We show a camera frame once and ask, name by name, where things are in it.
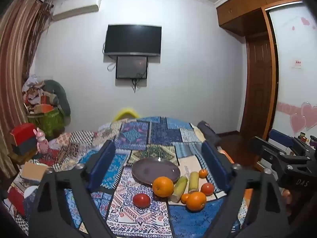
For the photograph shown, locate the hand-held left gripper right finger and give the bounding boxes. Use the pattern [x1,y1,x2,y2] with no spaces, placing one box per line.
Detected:
[201,141,289,238]

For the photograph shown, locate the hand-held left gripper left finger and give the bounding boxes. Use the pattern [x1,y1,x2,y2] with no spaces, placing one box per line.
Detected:
[28,139,117,238]

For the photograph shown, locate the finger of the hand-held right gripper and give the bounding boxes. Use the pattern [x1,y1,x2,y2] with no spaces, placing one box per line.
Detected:
[269,129,315,155]
[248,136,311,173]

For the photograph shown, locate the red tomato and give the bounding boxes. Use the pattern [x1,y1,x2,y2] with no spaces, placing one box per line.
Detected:
[133,193,151,208]
[201,182,214,196]

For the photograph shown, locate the large orange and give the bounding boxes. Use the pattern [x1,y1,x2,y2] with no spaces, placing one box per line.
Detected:
[186,191,207,212]
[152,176,174,198]

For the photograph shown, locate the dark round plate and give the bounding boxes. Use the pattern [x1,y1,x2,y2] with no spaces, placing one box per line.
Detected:
[131,158,181,185]

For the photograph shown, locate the person's right hand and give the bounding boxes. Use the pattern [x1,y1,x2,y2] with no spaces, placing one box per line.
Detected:
[282,189,294,216]

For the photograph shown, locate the pink heart stickers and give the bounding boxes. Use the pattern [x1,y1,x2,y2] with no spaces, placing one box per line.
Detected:
[289,102,317,135]

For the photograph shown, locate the dark grey bag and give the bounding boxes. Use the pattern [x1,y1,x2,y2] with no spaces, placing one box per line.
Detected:
[197,121,221,145]

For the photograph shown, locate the yellow plastic object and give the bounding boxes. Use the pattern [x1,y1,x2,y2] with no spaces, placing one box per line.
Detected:
[113,107,139,122]

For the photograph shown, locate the wooden door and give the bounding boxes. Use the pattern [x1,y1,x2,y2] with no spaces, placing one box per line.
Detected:
[239,36,273,135]

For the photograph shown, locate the patchwork printed blanket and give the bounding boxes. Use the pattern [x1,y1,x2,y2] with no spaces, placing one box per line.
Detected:
[7,116,248,238]

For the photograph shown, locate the pink toy rabbit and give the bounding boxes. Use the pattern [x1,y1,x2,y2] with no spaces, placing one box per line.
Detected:
[35,127,50,159]

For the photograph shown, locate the green patterned box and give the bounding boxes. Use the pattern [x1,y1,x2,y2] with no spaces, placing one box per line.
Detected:
[28,109,65,137]

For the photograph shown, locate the cardboard box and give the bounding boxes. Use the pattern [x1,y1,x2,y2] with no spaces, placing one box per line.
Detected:
[21,162,49,180]

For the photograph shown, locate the white round object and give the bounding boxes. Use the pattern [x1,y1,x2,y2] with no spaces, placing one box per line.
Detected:
[24,185,38,199]

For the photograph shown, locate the grey pillow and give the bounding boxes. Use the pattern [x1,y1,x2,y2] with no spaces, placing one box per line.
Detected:
[43,79,71,125]

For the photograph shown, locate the dark grey box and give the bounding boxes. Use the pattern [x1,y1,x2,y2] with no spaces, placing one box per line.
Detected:
[11,135,38,156]

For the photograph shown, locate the red box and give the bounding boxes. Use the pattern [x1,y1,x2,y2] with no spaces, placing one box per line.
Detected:
[10,123,37,146]

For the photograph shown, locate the white sliding wardrobe door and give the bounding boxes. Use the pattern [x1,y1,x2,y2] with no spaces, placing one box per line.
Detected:
[269,1,317,140]

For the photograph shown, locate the pile of clutter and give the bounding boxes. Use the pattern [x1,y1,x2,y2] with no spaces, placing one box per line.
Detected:
[22,74,60,114]

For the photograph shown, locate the wooden overhead cabinet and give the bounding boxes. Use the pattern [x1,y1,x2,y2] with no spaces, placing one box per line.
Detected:
[215,0,307,38]

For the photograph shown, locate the striped brown curtain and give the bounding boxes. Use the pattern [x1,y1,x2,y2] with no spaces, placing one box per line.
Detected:
[0,0,53,179]

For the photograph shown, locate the white air conditioner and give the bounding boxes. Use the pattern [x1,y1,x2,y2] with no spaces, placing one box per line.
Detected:
[51,0,102,21]

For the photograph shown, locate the black hanging cables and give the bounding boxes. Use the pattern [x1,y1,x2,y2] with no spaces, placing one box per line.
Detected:
[131,77,146,93]

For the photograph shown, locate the small black wall monitor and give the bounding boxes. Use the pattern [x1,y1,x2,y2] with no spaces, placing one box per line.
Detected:
[116,56,148,79]

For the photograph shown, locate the black wall television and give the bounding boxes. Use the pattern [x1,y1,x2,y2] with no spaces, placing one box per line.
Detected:
[104,24,162,57]

